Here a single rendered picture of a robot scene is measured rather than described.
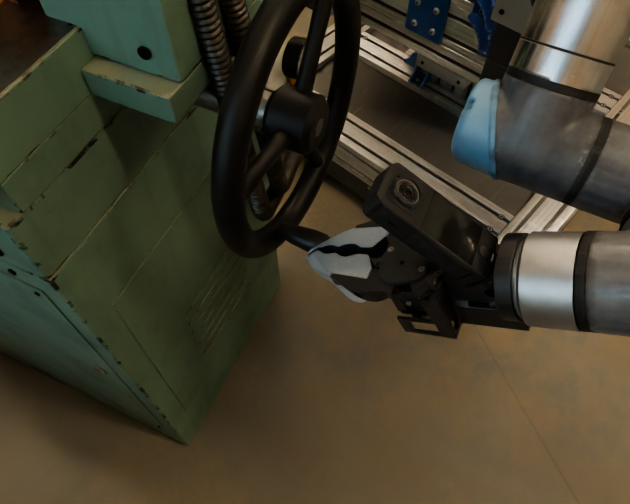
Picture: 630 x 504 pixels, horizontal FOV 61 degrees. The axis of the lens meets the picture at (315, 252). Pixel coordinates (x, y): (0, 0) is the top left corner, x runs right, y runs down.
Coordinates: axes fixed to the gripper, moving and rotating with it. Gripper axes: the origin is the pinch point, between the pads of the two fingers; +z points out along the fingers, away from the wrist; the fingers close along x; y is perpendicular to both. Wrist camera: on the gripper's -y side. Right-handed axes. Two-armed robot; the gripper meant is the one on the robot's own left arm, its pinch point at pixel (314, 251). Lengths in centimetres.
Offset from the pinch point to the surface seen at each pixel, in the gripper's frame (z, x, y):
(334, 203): 55, 60, 53
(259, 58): -5.4, 1.8, -20.0
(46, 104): 13.8, -3.7, -23.3
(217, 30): 2.3, 7.1, -20.8
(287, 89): 0.9, 9.4, -12.8
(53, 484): 75, -31, 41
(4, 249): 22.7, -13.2, -14.8
